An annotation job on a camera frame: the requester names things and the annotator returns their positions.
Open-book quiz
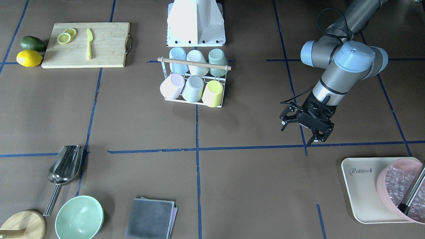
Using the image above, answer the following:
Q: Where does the whole lemon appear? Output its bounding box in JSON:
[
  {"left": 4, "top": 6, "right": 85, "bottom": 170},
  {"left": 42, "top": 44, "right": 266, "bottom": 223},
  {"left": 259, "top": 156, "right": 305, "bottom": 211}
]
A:
[{"left": 16, "top": 49, "right": 43, "bottom": 67}]

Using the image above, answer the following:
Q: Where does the wooden mug tree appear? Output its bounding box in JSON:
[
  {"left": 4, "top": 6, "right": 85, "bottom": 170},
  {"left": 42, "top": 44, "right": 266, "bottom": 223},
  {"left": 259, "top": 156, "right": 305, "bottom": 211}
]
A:
[{"left": 0, "top": 210, "right": 46, "bottom": 239}]

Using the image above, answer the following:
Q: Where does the steel scoop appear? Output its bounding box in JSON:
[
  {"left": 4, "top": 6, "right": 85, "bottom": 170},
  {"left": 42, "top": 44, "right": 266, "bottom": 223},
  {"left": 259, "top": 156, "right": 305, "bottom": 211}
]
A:
[{"left": 43, "top": 145, "right": 84, "bottom": 217}]

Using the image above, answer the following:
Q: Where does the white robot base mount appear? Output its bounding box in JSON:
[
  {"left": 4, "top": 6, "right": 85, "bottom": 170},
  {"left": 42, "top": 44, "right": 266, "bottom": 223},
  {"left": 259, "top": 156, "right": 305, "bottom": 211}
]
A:
[{"left": 166, "top": 0, "right": 226, "bottom": 47}]

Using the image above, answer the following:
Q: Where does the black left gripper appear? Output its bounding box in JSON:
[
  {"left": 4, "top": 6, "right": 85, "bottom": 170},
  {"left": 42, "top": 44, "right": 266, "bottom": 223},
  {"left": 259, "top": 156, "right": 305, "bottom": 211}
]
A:
[{"left": 280, "top": 93, "right": 336, "bottom": 146}]

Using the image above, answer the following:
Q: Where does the white wire cup rack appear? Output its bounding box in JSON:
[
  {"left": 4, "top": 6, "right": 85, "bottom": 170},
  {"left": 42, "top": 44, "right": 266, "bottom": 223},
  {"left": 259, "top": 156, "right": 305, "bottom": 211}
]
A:
[{"left": 157, "top": 56, "right": 232, "bottom": 108}]

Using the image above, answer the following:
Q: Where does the steel tongs handle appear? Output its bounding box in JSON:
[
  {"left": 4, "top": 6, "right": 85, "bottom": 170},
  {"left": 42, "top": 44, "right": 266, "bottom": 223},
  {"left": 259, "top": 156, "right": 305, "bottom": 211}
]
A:
[{"left": 397, "top": 163, "right": 425, "bottom": 216}]

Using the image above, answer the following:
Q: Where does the beige tray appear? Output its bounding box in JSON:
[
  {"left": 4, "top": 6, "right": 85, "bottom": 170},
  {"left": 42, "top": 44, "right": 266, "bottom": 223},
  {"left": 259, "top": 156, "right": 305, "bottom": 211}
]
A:
[{"left": 341, "top": 157, "right": 422, "bottom": 224}]

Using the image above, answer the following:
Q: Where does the light blue cup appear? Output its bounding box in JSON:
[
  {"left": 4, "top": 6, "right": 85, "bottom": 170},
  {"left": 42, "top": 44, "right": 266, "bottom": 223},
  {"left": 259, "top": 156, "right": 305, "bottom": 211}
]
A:
[{"left": 169, "top": 47, "right": 190, "bottom": 75}]

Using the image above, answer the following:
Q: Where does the wooden cutting board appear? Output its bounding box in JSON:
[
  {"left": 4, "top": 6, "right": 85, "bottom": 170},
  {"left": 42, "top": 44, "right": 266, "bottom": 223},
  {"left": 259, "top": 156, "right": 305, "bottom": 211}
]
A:
[{"left": 41, "top": 22, "right": 131, "bottom": 69}]

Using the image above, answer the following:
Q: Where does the yellow cup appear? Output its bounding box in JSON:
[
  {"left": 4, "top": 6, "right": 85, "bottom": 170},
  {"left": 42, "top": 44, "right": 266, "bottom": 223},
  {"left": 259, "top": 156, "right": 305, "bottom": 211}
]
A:
[{"left": 202, "top": 80, "right": 224, "bottom": 108}]

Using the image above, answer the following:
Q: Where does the pink cup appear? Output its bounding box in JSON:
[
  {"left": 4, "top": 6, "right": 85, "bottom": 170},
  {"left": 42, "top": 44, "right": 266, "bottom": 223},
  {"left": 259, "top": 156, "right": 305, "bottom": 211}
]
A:
[{"left": 160, "top": 73, "right": 185, "bottom": 99}]

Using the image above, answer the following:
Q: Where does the pink bowl with ice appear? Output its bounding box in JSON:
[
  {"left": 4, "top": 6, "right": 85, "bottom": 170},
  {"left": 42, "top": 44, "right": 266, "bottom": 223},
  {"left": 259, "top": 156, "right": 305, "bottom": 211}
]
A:
[{"left": 376, "top": 158, "right": 424, "bottom": 224}]

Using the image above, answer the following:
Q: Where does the avocado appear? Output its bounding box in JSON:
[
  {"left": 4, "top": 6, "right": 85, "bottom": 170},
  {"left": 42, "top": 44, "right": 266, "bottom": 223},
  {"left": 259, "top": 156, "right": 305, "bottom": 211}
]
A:
[{"left": 20, "top": 36, "right": 46, "bottom": 52}]

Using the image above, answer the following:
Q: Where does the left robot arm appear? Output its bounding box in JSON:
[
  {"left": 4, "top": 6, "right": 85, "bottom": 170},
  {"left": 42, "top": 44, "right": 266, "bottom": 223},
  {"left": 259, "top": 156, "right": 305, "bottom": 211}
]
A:
[{"left": 280, "top": 0, "right": 388, "bottom": 145}]

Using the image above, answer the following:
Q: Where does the mint green cup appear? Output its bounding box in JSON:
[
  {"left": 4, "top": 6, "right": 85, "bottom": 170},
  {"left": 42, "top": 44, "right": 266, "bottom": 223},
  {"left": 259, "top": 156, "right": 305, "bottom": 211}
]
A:
[{"left": 208, "top": 48, "right": 227, "bottom": 77}]

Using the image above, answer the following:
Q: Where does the grey cup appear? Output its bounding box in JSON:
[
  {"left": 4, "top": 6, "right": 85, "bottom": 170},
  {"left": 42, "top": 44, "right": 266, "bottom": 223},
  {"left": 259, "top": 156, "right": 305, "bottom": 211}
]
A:
[{"left": 182, "top": 75, "right": 204, "bottom": 103}]

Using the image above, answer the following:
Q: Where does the mint green bowl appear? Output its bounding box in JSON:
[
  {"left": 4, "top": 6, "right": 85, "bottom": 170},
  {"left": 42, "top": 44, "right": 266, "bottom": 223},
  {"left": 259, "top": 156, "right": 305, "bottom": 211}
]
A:
[{"left": 55, "top": 196, "right": 104, "bottom": 239}]

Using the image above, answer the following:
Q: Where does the grey folded cloth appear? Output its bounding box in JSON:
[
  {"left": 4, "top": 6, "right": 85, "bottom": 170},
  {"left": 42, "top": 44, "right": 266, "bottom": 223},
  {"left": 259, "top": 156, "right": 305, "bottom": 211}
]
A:
[{"left": 126, "top": 197, "right": 178, "bottom": 239}]

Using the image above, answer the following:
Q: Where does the cream white cup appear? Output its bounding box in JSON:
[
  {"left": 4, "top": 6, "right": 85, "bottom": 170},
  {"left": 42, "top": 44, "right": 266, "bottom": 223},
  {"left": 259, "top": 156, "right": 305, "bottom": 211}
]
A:
[{"left": 186, "top": 50, "right": 209, "bottom": 77}]

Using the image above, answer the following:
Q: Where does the lemon slice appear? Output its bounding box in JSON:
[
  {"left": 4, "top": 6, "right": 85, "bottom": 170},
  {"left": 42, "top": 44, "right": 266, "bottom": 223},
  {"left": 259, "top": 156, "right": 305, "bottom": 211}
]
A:
[
  {"left": 57, "top": 32, "right": 72, "bottom": 45},
  {"left": 63, "top": 28, "right": 77, "bottom": 39}
]

